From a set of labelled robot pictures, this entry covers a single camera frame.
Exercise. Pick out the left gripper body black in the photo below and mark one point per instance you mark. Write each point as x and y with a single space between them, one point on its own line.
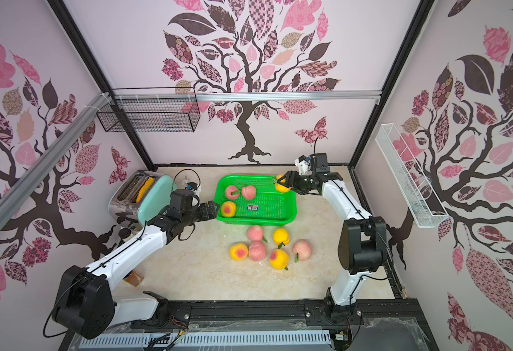
190 216

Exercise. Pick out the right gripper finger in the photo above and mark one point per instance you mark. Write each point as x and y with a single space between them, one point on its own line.
290 177
300 189

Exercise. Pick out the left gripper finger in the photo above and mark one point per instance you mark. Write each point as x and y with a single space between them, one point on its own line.
207 213
210 205

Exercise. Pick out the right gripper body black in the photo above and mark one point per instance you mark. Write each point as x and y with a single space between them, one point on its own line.
297 181

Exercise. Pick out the yellow red peach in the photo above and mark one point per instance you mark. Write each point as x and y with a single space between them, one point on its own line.
238 252
279 260
228 209

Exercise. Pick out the pink peach front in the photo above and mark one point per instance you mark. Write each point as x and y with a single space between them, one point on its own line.
232 193

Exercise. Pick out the pink peach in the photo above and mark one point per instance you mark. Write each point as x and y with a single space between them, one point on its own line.
302 250
257 251
249 192
232 193
256 233

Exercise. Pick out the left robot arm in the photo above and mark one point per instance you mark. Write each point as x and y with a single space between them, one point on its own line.
85 304

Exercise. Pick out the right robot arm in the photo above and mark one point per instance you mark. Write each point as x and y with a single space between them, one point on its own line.
361 247

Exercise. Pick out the green plastic basket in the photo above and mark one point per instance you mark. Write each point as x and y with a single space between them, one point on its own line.
275 208

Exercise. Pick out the mint and steel toaster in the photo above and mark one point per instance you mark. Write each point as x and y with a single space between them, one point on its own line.
140 199

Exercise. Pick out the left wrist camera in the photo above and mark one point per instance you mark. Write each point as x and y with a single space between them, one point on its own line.
182 199

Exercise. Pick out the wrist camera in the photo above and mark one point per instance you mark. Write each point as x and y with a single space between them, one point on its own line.
182 199
313 164

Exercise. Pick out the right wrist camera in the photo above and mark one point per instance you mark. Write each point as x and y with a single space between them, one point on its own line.
313 164

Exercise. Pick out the black wire wall basket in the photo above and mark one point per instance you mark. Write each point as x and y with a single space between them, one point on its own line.
165 110

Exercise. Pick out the white wire wall shelf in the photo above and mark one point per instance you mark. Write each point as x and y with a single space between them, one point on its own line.
416 186

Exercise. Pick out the back aluminium rail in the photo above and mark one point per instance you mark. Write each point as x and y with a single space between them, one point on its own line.
262 96

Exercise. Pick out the aluminium rail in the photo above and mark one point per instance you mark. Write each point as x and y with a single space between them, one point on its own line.
22 189
262 96

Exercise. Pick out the white slotted cable duct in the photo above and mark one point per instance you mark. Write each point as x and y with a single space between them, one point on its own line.
284 340

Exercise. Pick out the left aluminium rail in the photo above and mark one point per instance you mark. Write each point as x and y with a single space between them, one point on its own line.
22 189

